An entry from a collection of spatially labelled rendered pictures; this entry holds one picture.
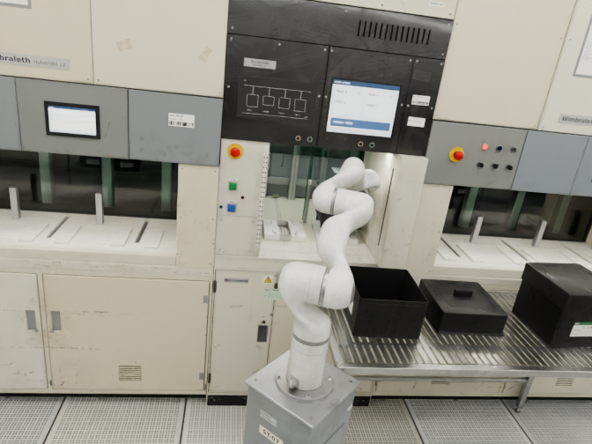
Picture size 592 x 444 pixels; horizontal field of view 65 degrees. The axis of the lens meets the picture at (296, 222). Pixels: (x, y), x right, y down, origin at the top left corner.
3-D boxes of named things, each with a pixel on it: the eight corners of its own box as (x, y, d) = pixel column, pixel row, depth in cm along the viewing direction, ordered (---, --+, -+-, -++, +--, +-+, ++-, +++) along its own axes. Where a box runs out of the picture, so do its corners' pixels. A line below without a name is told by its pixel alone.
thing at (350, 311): (339, 299, 207) (345, 265, 200) (399, 302, 210) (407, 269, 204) (352, 336, 181) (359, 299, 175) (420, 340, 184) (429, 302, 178)
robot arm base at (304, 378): (309, 410, 142) (317, 362, 135) (263, 380, 152) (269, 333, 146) (343, 381, 156) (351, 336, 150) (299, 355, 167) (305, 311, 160)
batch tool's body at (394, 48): (205, 412, 236) (229, -12, 165) (213, 310, 323) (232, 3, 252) (371, 412, 249) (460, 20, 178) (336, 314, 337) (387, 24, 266)
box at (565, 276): (550, 348, 190) (570, 295, 180) (508, 310, 216) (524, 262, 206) (609, 347, 196) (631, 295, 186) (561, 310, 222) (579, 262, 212)
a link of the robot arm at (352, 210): (297, 308, 142) (349, 321, 139) (297, 284, 134) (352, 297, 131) (332, 203, 177) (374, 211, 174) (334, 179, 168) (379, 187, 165)
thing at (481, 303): (437, 334, 190) (445, 307, 185) (413, 296, 217) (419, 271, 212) (504, 336, 194) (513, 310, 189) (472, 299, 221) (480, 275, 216)
